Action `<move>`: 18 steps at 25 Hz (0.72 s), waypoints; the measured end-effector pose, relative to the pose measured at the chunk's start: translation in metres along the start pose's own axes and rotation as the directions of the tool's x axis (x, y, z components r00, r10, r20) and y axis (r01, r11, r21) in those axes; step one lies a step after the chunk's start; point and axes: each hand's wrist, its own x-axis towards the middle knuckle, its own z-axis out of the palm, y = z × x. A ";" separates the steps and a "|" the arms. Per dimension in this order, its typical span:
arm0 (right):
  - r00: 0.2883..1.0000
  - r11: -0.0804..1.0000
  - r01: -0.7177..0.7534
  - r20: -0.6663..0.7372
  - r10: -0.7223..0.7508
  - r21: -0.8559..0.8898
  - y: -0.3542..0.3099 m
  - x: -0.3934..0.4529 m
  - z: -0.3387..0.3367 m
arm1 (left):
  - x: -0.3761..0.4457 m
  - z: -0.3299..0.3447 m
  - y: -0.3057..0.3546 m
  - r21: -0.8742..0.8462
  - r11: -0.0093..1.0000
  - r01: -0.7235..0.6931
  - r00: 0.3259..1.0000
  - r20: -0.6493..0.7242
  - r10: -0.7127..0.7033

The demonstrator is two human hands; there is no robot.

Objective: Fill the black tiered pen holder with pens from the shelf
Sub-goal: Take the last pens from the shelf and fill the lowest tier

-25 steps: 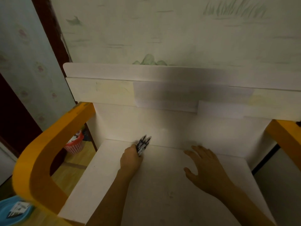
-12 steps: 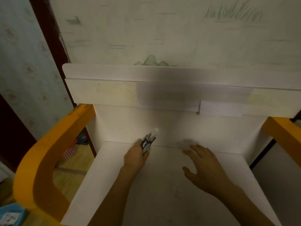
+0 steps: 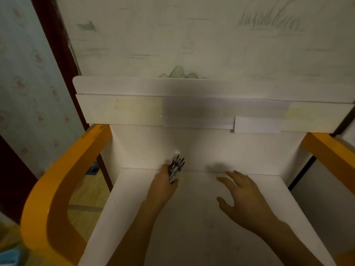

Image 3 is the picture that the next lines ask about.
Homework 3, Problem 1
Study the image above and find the person's right hand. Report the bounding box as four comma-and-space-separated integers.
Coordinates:
216, 170, 281, 237

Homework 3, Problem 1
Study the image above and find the person's left hand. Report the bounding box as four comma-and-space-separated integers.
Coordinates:
145, 164, 180, 209

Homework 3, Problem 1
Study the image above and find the bunch of black pens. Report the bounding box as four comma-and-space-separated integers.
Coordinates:
168, 154, 186, 184

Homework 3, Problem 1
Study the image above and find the person's left forearm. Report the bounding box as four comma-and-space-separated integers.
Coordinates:
106, 201, 161, 266

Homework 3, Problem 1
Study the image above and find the person's right forearm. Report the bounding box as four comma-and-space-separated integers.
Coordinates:
259, 222, 325, 266

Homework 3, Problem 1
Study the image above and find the blue bag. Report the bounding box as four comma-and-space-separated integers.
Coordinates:
85, 160, 100, 176

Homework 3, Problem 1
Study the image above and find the small white paper strip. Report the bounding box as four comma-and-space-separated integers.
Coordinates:
234, 116, 284, 134

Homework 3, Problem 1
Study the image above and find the large white paper sheet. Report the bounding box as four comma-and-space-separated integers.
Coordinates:
161, 96, 291, 130

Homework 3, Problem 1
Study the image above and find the dark brown corner trim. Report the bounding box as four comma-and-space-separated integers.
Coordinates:
30, 0, 114, 192

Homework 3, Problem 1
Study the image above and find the dark brown door frame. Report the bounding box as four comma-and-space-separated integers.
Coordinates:
0, 134, 38, 225

